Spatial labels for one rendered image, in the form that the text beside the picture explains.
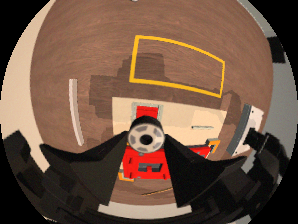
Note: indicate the yellow rectangular outline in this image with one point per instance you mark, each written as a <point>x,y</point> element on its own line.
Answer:
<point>131,74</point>

